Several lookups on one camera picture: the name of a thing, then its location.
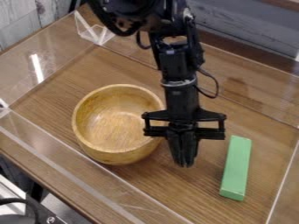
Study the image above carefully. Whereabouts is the green rectangular block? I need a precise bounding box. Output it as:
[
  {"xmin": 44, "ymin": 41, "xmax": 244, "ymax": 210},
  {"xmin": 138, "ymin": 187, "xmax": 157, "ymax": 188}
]
[{"xmin": 218, "ymin": 136, "xmax": 252, "ymax": 201}]

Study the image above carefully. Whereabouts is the clear acrylic corner bracket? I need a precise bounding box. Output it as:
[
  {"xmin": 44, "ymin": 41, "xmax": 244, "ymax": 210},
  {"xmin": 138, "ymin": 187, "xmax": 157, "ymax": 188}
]
[{"xmin": 73, "ymin": 11, "xmax": 114, "ymax": 46}]

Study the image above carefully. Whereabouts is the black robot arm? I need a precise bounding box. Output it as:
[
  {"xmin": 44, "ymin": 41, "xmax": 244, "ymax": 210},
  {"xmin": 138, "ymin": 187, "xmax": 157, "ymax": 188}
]
[{"xmin": 86, "ymin": 0, "xmax": 226, "ymax": 167}]

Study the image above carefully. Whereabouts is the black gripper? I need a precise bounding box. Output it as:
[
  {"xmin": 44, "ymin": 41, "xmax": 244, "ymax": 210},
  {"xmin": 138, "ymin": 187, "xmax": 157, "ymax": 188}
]
[{"xmin": 141, "ymin": 82, "xmax": 226, "ymax": 167}]

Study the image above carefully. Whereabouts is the black cable bottom left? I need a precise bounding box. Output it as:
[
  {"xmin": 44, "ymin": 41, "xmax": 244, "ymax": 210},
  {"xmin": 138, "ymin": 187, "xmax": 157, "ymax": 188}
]
[{"xmin": 0, "ymin": 197, "xmax": 42, "ymax": 224}]

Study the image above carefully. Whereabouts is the black metal table bracket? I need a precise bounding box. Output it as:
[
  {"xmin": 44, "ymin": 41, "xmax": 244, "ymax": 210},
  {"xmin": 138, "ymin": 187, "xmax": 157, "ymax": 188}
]
[{"xmin": 25, "ymin": 194, "xmax": 68, "ymax": 224}]

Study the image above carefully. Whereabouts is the brown wooden bowl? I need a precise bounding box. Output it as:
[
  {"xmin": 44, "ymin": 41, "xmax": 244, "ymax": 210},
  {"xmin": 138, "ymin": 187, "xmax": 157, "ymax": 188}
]
[{"xmin": 70, "ymin": 84, "xmax": 164, "ymax": 165}]

